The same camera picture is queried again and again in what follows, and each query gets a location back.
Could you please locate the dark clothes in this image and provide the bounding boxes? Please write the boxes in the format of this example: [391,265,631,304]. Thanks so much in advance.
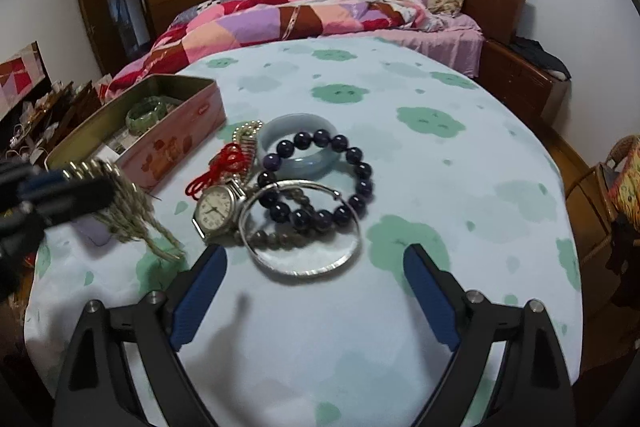
[510,36,572,82]

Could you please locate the dark purple bead bracelet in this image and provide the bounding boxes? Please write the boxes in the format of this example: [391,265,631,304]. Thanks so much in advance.
[257,130,375,228]

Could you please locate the patchwork quilt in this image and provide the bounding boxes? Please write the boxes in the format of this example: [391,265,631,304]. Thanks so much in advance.
[107,0,446,98]

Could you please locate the metal band wrist watch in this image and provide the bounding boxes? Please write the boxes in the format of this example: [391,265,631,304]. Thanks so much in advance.
[191,119,264,240]

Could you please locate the wooden television stand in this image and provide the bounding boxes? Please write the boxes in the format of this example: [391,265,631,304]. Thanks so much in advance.
[0,79,106,168]

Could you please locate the red knotted cord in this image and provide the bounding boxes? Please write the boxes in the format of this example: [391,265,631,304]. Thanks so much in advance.
[186,143,244,200]

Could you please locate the pale blue jade bangle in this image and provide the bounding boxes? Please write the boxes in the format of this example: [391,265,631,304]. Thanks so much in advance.
[256,113,351,181]

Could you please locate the white red shopping bag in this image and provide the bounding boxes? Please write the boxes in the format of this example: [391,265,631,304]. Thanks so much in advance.
[95,74,118,105]

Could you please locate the colourful chair cushion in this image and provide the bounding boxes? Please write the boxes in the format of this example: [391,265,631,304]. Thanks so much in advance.
[607,151,640,228]

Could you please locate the pink tin box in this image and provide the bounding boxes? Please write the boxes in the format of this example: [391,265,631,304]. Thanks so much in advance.
[44,74,228,195]

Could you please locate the silver bangle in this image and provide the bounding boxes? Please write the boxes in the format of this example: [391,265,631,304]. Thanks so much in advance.
[238,179,362,279]

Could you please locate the green jade bangle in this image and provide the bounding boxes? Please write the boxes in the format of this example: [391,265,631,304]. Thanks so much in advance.
[125,98,166,132]

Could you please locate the wooden nightstand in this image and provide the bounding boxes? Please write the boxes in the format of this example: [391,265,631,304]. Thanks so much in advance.
[475,38,571,128]

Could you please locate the printed paper card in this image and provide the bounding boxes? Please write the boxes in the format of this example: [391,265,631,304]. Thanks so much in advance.
[92,132,136,162]

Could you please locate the green cloud print tablecloth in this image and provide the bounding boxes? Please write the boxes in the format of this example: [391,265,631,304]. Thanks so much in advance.
[24,34,583,427]

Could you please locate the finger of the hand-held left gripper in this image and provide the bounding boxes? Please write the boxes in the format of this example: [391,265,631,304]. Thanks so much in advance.
[22,176,117,225]
[0,164,72,208]

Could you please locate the multi-strand pearl necklace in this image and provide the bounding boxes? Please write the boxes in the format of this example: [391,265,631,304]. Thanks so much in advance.
[62,158,187,264]

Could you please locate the small grey bead bracelet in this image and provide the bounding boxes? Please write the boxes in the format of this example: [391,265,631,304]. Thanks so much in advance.
[248,191,321,253]

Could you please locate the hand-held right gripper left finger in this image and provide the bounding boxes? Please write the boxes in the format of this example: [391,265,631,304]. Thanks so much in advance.
[52,243,229,427]

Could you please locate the cloth covered television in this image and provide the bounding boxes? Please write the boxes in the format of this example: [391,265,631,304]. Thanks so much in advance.
[0,41,53,122]

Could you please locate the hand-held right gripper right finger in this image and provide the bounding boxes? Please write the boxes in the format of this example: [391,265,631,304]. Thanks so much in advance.
[403,243,576,427]

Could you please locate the wicker chair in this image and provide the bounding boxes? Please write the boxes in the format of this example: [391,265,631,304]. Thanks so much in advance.
[565,134,640,308]

